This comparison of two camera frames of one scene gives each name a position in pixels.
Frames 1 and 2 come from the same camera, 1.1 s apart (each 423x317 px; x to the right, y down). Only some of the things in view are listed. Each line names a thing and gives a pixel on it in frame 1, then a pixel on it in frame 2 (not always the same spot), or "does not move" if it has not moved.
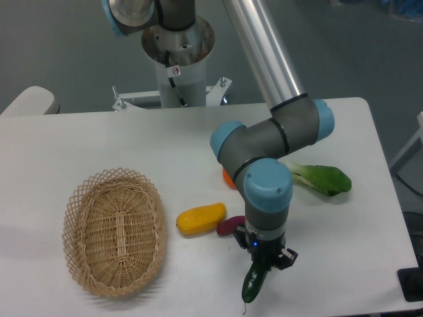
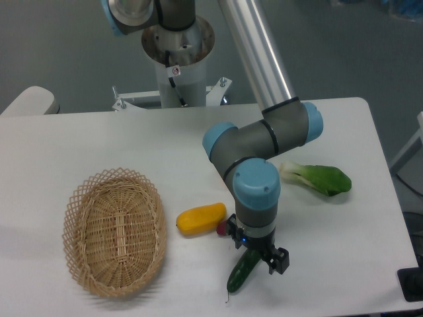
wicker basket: [115, 231] does not move
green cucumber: [253, 282] → [242, 271]
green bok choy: [330, 180] does not move
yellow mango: [201, 219] does not move
